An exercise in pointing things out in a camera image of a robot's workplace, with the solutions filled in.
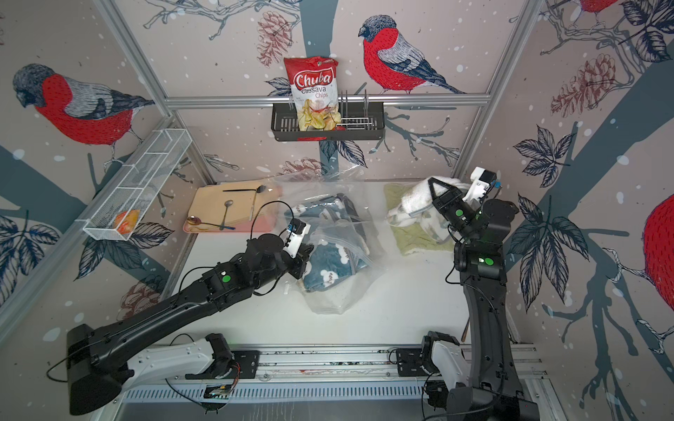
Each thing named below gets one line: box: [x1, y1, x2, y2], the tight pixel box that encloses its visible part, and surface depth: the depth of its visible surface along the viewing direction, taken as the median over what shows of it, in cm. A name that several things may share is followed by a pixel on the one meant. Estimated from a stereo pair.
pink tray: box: [182, 188, 283, 234], surface depth 108 cm
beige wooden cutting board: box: [188, 181, 282, 226], surface depth 116 cm
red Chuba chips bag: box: [283, 56, 342, 132], surface depth 84 cm
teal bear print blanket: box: [284, 195, 370, 293], surface depth 88 cm
